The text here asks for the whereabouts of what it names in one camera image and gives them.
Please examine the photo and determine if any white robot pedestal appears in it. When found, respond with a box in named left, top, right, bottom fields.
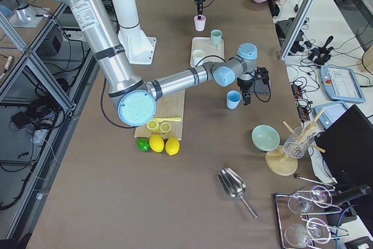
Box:
left=112, top=0, right=156, bottom=65

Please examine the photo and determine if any blue cup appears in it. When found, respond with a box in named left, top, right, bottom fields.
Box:
left=226, top=90, right=241, bottom=110

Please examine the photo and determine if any clear textured glass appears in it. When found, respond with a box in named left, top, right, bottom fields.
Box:
left=283, top=127, right=315, bottom=159

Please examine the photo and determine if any yellow plastic knife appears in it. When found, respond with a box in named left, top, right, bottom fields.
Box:
left=152, top=117, right=182, bottom=122

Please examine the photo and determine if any cream rabbit tray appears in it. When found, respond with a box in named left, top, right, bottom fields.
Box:
left=189, top=37, right=224, bottom=67

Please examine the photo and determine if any green lime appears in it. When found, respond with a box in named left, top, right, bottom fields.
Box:
left=136, top=138, right=150, bottom=152

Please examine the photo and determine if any blue teach pendant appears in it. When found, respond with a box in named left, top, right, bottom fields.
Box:
left=320, top=65, right=366, bottom=104
left=313, top=100, right=349, bottom=129

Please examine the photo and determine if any black laptop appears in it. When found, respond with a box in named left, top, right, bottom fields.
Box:
left=315, top=105, right=372, bottom=187

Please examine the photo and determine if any metal scoop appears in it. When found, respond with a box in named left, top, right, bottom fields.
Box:
left=217, top=167, right=258, bottom=219

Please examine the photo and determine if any green cup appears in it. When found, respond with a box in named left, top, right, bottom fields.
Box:
left=210, top=29, right=223, bottom=47

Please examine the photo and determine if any grey folded cloth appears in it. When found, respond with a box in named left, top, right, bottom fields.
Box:
left=251, top=78, right=272, bottom=96

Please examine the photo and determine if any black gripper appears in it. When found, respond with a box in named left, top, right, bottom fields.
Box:
left=237, top=73, right=254, bottom=106
left=195, top=0, right=205, bottom=19

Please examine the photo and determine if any wooden cutting board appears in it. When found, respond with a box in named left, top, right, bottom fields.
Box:
left=134, top=90, right=185, bottom=141

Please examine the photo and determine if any aluminium frame post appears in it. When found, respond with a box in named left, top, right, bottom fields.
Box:
left=279, top=0, right=314, bottom=62

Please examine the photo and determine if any pink cup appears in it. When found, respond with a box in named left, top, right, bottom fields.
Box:
left=193, top=15, right=206, bottom=31

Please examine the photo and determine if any cream cup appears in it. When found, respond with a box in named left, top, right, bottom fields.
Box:
left=191, top=49, right=205, bottom=67

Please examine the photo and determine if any wooden cup tree stand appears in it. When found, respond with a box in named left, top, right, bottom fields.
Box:
left=265, top=109, right=325, bottom=176

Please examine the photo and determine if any wine glass rack tray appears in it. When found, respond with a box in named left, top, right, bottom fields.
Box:
left=273, top=185, right=349, bottom=248

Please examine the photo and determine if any whole yellow lemon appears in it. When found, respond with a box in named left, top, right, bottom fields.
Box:
left=149, top=135, right=164, bottom=153
left=165, top=137, right=180, bottom=156

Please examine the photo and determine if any green bowl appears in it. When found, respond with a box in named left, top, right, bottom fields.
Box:
left=251, top=125, right=280, bottom=152

